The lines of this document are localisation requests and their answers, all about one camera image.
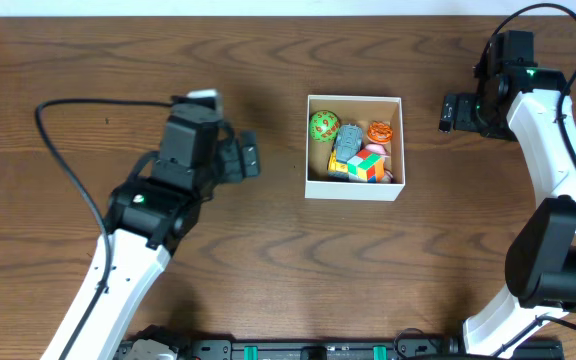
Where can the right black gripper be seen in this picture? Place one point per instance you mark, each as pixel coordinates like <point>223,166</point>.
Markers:
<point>464,121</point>

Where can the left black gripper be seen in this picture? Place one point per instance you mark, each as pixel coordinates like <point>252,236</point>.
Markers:
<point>247,160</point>

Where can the orange lattice ball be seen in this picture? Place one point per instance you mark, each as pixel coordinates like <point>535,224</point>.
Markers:
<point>379,133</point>

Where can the green ball with red numbers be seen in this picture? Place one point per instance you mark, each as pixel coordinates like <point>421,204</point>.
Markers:
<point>324,126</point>

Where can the pink white duck toy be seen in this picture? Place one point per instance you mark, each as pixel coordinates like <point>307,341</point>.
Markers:
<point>382,152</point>

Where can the yellow grey toy truck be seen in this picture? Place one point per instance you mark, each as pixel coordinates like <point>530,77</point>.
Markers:
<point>347,144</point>

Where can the multicoloured puzzle cube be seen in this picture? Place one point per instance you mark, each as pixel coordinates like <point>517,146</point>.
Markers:
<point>366,167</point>

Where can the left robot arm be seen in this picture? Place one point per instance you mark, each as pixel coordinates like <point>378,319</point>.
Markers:
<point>148,216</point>

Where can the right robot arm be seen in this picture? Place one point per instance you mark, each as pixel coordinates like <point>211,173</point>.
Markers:
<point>516,100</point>

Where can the white cardboard box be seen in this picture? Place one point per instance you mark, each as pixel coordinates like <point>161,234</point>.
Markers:
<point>361,111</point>

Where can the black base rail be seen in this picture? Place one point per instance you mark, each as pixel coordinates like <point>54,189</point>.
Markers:
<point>156,342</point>

